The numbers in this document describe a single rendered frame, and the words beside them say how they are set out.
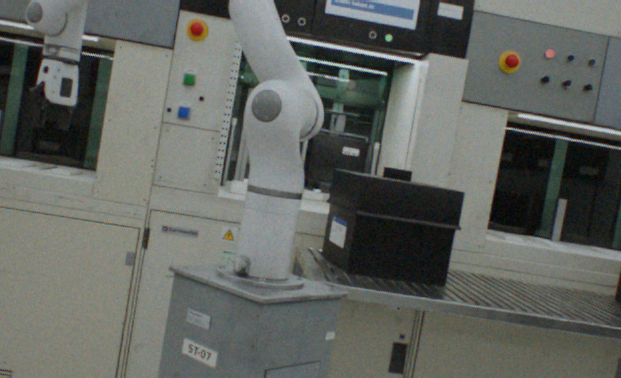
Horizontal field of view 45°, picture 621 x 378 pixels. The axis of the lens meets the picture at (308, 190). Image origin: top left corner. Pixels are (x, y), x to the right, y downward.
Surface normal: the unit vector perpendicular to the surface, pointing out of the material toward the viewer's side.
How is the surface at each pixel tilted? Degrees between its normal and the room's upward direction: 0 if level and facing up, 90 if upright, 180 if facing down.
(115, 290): 90
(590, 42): 90
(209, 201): 90
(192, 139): 90
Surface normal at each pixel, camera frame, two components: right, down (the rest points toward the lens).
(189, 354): -0.63, -0.07
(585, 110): 0.09, 0.07
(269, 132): -0.34, 0.57
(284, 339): 0.76, 0.16
